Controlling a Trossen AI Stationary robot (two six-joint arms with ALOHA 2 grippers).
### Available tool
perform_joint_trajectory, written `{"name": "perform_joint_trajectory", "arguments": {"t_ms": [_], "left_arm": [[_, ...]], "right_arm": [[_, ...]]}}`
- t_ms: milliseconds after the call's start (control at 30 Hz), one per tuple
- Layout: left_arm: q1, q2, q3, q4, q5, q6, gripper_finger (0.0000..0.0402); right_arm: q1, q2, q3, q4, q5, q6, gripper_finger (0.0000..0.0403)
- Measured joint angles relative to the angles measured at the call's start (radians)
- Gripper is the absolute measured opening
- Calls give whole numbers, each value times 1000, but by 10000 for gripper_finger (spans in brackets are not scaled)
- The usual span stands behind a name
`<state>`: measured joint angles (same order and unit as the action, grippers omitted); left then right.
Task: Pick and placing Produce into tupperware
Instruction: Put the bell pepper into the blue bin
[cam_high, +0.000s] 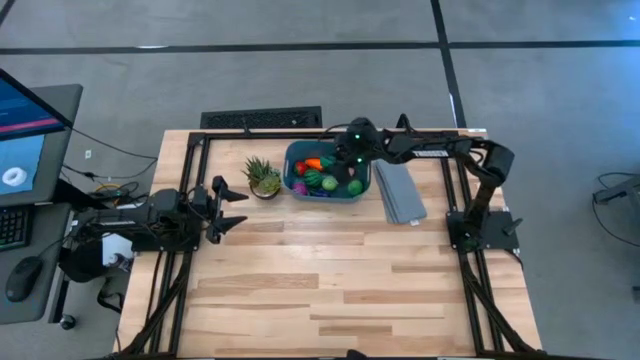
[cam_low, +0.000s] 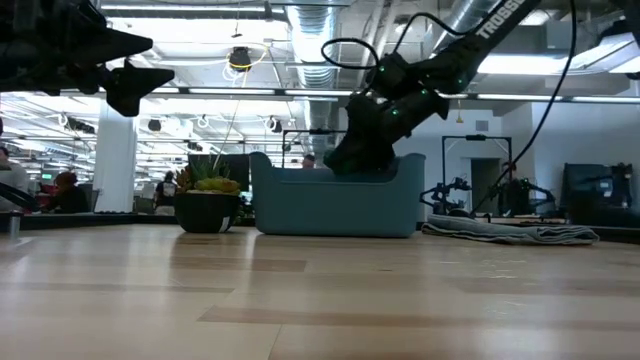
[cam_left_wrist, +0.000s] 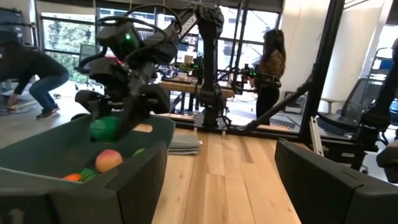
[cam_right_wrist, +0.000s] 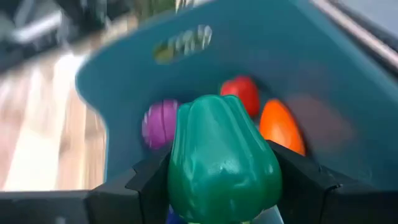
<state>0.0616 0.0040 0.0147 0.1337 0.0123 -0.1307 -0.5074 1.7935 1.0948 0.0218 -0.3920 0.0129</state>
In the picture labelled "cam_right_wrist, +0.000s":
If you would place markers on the dark green toy pepper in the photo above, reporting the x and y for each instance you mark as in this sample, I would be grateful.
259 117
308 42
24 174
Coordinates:
224 161

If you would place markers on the orange toy carrot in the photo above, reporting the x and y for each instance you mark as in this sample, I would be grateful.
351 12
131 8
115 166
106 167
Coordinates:
280 124

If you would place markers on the red green toy tomato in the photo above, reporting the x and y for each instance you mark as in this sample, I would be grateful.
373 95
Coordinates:
242 91

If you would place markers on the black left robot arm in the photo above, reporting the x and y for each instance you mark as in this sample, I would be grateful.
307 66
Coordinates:
77 15

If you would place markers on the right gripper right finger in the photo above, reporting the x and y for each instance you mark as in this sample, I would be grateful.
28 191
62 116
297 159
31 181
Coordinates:
311 199

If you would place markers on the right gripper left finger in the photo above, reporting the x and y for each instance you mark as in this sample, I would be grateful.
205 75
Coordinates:
140 199

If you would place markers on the teal plastic bin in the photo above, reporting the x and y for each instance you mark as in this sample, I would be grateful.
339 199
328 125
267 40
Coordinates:
295 46

